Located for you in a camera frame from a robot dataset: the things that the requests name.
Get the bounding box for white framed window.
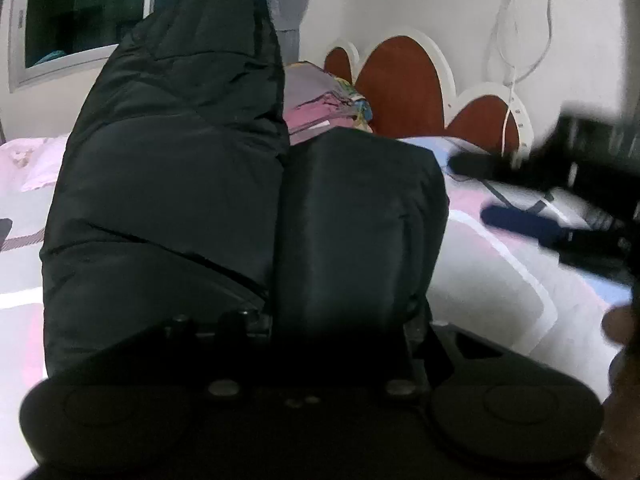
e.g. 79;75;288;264
9;0;162;92

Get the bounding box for colourful printed folded cloth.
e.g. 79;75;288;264
334;77;376;134

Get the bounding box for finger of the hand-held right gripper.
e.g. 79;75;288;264
480;203;573;248
447;151;553;192

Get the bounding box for red and white headboard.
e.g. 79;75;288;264
323;27;536;157

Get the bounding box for pink blanket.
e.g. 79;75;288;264
0;132;72;193

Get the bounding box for grey curtain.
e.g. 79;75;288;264
261;0;327;67

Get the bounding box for black puffer jacket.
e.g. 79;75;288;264
39;0;450;381

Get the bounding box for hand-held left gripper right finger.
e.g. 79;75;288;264
384;310;503;401

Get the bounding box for white cable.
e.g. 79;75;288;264
487;0;557;158

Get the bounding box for patterned bed sheet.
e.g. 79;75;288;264
0;132;640;466

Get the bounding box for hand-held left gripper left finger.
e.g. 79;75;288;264
164;309;273;397

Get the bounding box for grey folded cloth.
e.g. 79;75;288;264
282;61;352;111

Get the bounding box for person's right hand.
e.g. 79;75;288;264
592;304;640;480

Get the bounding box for pink folded cloth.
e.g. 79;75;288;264
285;94;362;147

